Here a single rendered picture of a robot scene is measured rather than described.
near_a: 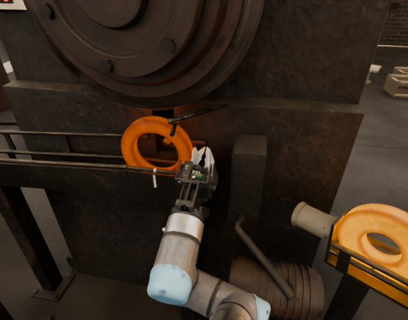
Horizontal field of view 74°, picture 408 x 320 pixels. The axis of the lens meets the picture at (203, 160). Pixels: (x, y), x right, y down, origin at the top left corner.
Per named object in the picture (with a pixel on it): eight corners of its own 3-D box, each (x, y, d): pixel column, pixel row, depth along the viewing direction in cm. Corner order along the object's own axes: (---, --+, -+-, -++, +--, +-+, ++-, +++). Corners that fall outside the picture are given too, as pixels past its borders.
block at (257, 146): (231, 200, 83) (236, 129, 70) (257, 204, 82) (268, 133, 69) (226, 226, 74) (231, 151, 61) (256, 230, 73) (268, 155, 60)
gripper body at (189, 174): (214, 161, 59) (203, 210, 52) (215, 183, 66) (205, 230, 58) (179, 157, 60) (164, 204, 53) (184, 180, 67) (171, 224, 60)
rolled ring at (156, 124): (189, 124, 63) (192, 118, 65) (114, 118, 66) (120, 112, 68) (191, 187, 73) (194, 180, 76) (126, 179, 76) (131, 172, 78)
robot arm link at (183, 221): (201, 249, 56) (163, 243, 57) (205, 229, 59) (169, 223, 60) (198, 234, 50) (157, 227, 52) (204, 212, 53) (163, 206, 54)
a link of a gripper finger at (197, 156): (205, 134, 67) (197, 164, 61) (206, 150, 71) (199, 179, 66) (192, 133, 67) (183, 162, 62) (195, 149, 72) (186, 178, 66)
